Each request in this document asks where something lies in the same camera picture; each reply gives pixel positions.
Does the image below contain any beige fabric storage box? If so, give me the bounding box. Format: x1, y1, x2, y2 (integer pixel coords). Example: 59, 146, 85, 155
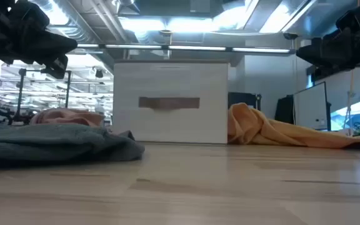
112, 61, 230, 144

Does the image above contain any orange towel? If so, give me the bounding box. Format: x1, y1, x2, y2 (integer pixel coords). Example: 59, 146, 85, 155
227, 102, 360, 149

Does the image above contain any white board panel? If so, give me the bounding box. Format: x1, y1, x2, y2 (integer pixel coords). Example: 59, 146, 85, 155
293, 81, 331, 131

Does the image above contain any black tripod stand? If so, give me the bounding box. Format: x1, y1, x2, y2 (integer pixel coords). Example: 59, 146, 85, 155
16, 67, 72, 124

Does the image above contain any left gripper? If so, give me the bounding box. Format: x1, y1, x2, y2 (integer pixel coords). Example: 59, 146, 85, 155
0, 0, 78, 79

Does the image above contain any grey towel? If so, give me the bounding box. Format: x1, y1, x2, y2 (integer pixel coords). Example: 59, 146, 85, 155
0, 121, 146, 167

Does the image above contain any long ceiling light bar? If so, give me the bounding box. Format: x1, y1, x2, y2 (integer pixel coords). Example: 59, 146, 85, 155
76, 43, 293, 54

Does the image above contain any pink towel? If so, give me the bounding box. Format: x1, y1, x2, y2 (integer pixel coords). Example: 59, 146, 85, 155
29, 107, 106, 128

